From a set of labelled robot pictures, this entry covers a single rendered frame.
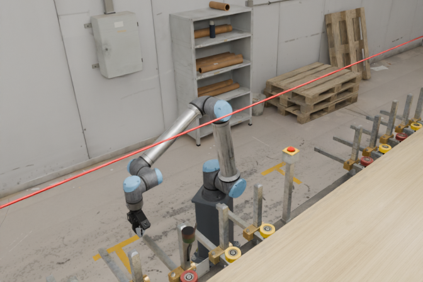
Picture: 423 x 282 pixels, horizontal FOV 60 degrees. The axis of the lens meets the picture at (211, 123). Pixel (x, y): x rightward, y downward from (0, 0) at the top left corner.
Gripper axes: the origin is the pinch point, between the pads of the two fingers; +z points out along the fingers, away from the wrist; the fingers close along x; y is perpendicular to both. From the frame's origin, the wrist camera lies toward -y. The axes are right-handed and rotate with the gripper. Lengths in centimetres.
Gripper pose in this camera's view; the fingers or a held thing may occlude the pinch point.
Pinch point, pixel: (141, 235)
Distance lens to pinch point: 216.3
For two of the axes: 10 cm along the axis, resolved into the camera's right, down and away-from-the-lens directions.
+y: -6.4, -3.3, 6.9
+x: -7.7, 3.1, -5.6
